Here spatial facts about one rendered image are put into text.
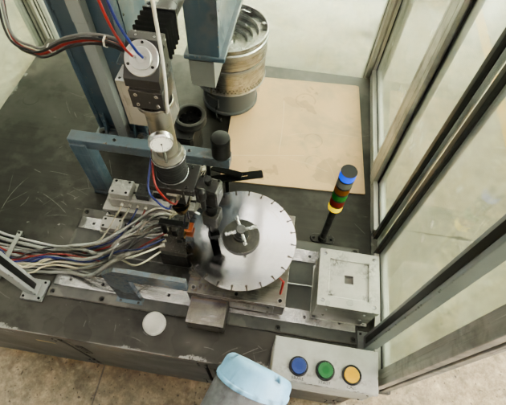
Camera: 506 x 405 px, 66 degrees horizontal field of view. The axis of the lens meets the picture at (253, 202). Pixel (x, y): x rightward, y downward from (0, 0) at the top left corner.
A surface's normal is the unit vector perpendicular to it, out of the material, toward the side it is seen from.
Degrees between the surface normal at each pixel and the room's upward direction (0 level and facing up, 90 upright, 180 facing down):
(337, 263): 0
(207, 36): 90
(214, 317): 0
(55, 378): 0
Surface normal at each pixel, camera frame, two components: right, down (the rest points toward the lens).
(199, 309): 0.03, -0.52
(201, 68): -0.15, 0.84
